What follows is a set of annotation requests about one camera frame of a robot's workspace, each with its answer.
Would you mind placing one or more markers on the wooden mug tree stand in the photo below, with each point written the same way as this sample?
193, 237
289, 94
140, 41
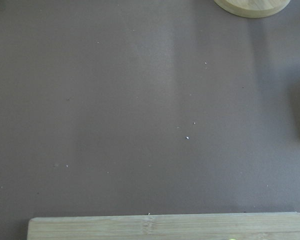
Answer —
252, 8

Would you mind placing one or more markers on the wooden cutting board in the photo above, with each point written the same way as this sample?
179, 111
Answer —
214, 226

